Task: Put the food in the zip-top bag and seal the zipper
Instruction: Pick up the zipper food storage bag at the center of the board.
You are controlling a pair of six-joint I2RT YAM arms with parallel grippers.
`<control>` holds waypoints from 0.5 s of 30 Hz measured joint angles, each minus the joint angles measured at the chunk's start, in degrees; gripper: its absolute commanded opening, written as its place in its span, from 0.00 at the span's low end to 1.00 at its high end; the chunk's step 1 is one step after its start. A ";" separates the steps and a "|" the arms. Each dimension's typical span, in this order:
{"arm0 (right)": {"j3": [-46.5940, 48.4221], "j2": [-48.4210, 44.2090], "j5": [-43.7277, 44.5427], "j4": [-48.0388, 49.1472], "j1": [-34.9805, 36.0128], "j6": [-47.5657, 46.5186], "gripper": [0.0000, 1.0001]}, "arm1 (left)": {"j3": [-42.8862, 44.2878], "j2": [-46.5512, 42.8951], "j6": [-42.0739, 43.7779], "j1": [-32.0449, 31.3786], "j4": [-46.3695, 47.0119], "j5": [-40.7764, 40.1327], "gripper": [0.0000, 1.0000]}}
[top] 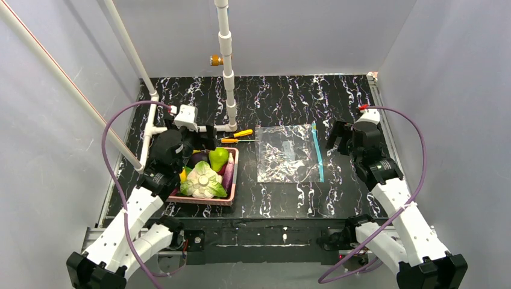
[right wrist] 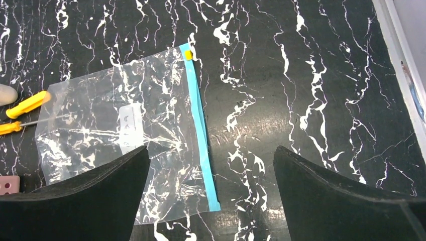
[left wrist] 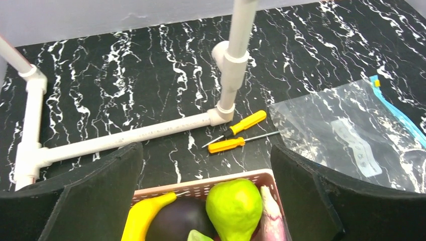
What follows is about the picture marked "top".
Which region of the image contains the clear zip top bag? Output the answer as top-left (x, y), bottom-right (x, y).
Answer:
top-left (255, 122), bottom-right (325, 183)

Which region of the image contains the yellow banana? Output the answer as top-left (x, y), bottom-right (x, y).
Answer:
top-left (179, 150), bottom-right (201, 183)

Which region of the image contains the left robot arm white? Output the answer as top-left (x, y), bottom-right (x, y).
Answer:
top-left (66, 124), bottom-right (216, 288)

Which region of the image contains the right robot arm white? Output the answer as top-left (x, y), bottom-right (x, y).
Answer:
top-left (318, 120), bottom-right (468, 288)

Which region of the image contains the dark round eggplant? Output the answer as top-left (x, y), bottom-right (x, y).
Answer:
top-left (186, 152), bottom-right (210, 169)

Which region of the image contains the green pear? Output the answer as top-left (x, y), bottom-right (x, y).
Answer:
top-left (208, 147), bottom-right (229, 172)

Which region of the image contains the white green cabbage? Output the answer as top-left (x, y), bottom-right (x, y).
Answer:
top-left (180, 161), bottom-right (227, 199)

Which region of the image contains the long purple eggplant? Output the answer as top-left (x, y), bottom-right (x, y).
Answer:
top-left (222, 153), bottom-right (234, 193)

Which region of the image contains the pink plastic basket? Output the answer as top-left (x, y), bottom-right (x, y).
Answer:
top-left (168, 148), bottom-right (239, 206)

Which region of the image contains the brass pipe fitting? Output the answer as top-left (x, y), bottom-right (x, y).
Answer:
top-left (209, 55), bottom-right (224, 67)

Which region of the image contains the orange handle screwdriver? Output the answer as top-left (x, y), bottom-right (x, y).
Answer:
top-left (220, 138), bottom-right (255, 144)

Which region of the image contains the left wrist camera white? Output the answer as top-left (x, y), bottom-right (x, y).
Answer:
top-left (174, 104), bottom-right (199, 132)

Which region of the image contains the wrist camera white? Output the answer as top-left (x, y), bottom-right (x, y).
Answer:
top-left (174, 104), bottom-right (199, 132)
top-left (356, 105), bottom-right (381, 125)

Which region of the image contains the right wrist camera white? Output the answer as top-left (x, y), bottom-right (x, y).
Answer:
top-left (356, 105), bottom-right (381, 125)

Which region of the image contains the yellow handle screwdriver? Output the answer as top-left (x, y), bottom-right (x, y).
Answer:
top-left (223, 129), bottom-right (254, 139)

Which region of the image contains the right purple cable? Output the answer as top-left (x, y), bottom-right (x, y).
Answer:
top-left (318, 106), bottom-right (427, 285)

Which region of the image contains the purple cable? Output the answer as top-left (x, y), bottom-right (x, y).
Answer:
top-left (318, 106), bottom-right (427, 285)
top-left (101, 100), bottom-right (189, 289)

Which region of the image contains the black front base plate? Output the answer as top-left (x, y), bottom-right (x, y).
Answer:
top-left (179, 218), bottom-right (351, 265)

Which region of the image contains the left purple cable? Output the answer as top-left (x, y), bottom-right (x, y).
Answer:
top-left (101, 100), bottom-right (189, 289)

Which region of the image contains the white PVC pipe frame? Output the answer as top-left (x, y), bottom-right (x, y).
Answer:
top-left (0, 0), bottom-right (239, 175)

